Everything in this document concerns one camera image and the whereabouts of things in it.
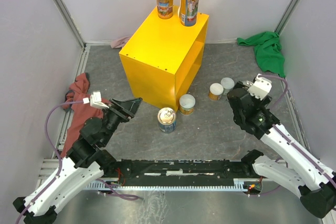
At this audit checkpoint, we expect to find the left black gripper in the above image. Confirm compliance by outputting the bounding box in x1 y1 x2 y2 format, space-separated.
101 97 143 146

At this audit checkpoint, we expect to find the tall mixed-vegetable label can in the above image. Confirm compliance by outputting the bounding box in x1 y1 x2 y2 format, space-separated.
178 0 199 27

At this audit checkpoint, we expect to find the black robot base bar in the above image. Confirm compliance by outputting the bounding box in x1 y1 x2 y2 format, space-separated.
103 159 259 187

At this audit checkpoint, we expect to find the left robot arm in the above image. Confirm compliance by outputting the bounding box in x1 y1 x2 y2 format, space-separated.
13 97 142 223

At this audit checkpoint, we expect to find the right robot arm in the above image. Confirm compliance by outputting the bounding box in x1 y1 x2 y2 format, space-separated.
227 78 335 219

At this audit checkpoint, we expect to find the short green can clear lid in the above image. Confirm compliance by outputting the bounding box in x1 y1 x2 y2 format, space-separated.
221 77 235 94

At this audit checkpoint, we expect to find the blue can with pull-tab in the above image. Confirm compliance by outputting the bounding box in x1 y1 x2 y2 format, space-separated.
157 107 176 133

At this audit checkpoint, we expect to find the short orange can white lid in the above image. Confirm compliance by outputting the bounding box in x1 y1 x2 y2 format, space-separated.
208 83 224 101

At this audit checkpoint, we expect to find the red cloth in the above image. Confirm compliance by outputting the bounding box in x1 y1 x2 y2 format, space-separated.
60 73 103 158

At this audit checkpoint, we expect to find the yellow open shelf cabinet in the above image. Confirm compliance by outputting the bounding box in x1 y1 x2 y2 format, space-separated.
119 6 209 110

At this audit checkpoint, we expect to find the short can white lid front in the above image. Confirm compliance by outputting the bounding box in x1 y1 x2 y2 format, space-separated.
179 94 195 115

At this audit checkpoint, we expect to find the pink cloth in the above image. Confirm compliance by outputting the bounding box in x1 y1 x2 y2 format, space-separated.
110 36 131 49

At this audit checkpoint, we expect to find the green cloth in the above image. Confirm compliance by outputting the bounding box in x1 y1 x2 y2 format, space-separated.
237 31 286 78

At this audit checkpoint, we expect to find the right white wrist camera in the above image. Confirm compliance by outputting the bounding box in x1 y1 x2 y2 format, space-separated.
247 74 272 100

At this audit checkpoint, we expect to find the white slotted cable duct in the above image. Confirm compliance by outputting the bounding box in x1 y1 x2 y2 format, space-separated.
83 178 262 190

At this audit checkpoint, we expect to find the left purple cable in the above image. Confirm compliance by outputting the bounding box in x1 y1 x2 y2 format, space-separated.
17 98 91 224

